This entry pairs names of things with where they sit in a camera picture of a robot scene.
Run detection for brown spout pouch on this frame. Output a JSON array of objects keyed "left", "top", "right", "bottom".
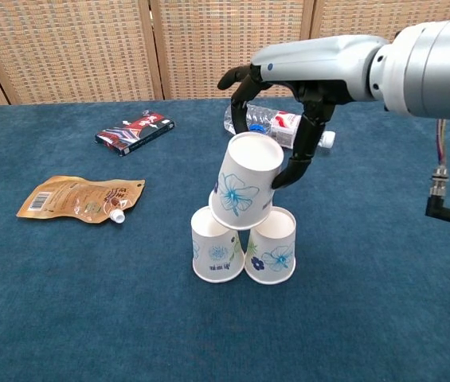
[{"left": 15, "top": 175, "right": 147, "bottom": 225}]

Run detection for white paper cup blue flowers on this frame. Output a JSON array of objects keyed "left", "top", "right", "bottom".
[
  {"left": 190, "top": 205, "right": 246, "bottom": 284},
  {"left": 243, "top": 205, "right": 297, "bottom": 285},
  {"left": 208, "top": 131, "right": 285, "bottom": 232}
]

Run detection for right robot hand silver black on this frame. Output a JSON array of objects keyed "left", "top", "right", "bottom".
[{"left": 216, "top": 34, "right": 389, "bottom": 190}]

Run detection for black red printed box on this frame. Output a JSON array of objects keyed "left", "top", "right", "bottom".
[{"left": 94, "top": 111, "right": 176, "bottom": 157}]

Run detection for clear plastic water bottle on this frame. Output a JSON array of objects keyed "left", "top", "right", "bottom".
[{"left": 223, "top": 103, "right": 336, "bottom": 150}]

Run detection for teal felt table cloth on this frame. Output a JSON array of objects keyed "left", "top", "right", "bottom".
[{"left": 0, "top": 97, "right": 450, "bottom": 382}]

